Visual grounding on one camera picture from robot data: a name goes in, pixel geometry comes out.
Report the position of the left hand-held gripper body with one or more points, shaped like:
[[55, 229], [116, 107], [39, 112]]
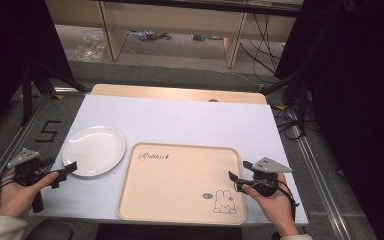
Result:
[[23, 156]]

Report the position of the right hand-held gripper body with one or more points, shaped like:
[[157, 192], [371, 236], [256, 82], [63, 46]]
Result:
[[268, 165]]

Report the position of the person's left hand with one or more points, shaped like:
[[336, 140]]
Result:
[[13, 200]]

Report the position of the person's right hand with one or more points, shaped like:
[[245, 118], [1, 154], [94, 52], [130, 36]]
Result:
[[278, 210]]

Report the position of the white round plate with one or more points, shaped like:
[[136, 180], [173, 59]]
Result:
[[94, 150]]

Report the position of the beige tray with rabbit print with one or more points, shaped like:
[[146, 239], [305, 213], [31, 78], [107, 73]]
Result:
[[180, 186]]

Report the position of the black tripod stand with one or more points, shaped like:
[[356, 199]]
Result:
[[27, 93], [300, 106]]

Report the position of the black stool seat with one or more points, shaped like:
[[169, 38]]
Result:
[[50, 230]]

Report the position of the black curtain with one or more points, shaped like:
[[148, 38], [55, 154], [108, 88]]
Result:
[[13, 50], [356, 100]]

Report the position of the clear plastic bag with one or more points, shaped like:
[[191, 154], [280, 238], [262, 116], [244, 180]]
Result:
[[90, 45]]

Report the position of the light wooden desk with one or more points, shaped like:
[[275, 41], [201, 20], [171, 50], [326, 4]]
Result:
[[180, 16]]

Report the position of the metal floor rail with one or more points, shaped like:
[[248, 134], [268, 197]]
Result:
[[320, 180], [11, 146]]

